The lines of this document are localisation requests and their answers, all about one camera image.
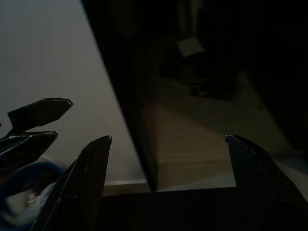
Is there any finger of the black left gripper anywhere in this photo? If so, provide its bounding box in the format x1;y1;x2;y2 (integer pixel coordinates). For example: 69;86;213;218
7;97;74;132
0;130;59;170

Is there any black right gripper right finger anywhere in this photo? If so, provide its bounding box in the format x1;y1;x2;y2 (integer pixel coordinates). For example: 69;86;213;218
225;134;308;231

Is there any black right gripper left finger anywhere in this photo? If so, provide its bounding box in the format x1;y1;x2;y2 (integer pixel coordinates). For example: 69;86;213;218
31;135;113;231

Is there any white crumpled trash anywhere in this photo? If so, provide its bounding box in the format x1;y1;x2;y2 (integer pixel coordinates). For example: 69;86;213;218
4;182;56;218

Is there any dark cabinet panel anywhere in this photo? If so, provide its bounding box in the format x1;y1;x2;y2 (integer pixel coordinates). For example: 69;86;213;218
80;0;161;192

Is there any white box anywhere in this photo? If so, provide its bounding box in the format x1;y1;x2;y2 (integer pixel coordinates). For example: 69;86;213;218
177;36;205;58

